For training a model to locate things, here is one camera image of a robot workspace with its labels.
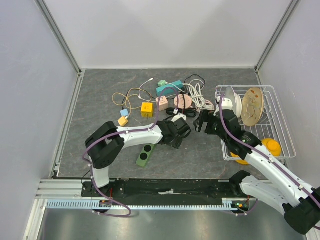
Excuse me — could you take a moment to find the yellow bowl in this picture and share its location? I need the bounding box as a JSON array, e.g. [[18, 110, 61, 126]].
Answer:
[[230, 152, 249, 165], [261, 138, 282, 157]]

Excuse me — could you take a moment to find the yellow bowl right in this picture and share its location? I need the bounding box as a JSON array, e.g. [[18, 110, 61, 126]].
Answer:
[[261, 138, 282, 157]]

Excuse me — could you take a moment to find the yellow thin cable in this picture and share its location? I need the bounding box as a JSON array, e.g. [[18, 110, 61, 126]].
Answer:
[[111, 87, 153, 118]]

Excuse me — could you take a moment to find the beige patterned plate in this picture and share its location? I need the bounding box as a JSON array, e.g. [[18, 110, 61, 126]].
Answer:
[[241, 87, 265, 127]]

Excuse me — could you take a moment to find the white bowl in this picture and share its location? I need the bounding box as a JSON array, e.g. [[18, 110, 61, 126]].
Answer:
[[225, 86, 242, 118]]

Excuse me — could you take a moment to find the teal power strip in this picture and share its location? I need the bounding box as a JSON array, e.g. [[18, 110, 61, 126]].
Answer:
[[155, 80, 183, 97]]

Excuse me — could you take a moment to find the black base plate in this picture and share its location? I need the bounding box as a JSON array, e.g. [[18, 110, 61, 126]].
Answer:
[[81, 177, 258, 207]]

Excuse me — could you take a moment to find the green power strip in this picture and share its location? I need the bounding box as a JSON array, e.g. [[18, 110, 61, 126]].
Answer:
[[136, 144, 156, 168]]

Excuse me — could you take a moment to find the orange charger plug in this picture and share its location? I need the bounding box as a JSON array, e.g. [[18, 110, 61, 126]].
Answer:
[[118, 116, 129, 127]]

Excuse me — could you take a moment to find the yellow cube socket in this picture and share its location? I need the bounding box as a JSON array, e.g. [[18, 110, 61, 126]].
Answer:
[[140, 102, 154, 118]]

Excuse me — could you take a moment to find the pink cube socket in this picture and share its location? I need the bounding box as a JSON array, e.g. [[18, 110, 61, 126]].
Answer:
[[155, 96, 169, 112]]

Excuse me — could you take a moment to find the black coiled cable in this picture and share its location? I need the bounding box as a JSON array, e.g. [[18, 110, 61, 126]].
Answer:
[[166, 107, 198, 118]]

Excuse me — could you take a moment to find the yellow bowl front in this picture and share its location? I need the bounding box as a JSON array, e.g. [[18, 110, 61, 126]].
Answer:
[[230, 152, 249, 165]]

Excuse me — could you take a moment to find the light blue cable duct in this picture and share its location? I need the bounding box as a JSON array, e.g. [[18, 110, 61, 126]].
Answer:
[[46, 198, 248, 211]]

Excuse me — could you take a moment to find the pink round socket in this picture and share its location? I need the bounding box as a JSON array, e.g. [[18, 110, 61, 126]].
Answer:
[[173, 94, 193, 110]]

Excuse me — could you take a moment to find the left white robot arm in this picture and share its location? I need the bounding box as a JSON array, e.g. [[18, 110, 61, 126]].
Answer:
[[83, 117, 191, 197]]

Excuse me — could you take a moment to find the light green plug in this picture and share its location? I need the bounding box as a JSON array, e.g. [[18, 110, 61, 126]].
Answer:
[[157, 80, 167, 87]]

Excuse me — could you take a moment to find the blue charger plug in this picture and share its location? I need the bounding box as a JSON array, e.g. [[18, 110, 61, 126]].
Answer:
[[120, 109, 129, 117]]

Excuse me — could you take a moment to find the white wire dish rack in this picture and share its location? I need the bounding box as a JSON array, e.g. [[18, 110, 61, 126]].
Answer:
[[215, 85, 297, 162]]

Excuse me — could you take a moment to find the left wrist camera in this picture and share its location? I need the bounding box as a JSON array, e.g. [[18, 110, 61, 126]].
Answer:
[[171, 112, 187, 122]]

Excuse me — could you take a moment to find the white usb cable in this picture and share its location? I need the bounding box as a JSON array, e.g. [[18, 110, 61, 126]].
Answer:
[[138, 78, 155, 101]]

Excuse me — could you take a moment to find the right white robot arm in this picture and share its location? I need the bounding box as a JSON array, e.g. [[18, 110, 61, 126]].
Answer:
[[193, 110, 320, 235]]

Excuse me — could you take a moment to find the white coiled cable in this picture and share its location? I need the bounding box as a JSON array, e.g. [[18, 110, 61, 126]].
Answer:
[[183, 79, 213, 112]]

